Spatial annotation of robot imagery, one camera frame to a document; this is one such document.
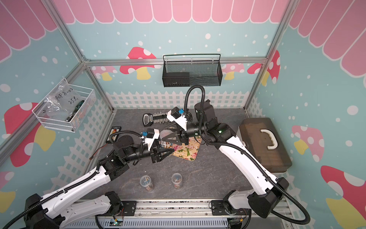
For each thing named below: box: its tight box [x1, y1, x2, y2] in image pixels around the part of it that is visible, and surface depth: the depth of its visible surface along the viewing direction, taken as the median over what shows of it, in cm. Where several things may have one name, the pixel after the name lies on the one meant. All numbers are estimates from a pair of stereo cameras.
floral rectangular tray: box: [172, 135, 203, 162], surface depth 96 cm
